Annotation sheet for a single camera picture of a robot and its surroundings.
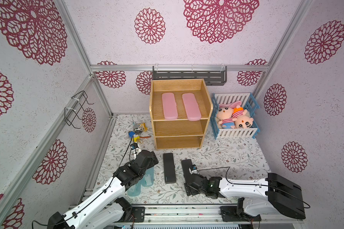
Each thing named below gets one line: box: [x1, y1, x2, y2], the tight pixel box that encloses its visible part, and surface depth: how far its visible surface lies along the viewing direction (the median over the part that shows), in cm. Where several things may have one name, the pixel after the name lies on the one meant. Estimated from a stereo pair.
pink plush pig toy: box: [216, 100, 242, 129], surface depth 104 cm
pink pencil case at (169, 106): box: [161, 92, 179, 120], surface depth 82 cm
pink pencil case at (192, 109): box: [182, 93, 202, 122], surface depth 81 cm
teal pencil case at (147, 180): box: [140, 166, 155, 187], surface depth 85 cm
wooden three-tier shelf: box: [149, 78, 214, 151], surface depth 89 cm
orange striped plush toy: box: [230, 104, 254, 129], surface depth 102 cm
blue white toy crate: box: [209, 92, 261, 140], surface depth 105 cm
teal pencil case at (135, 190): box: [127, 179, 142, 198], surface depth 82 cm
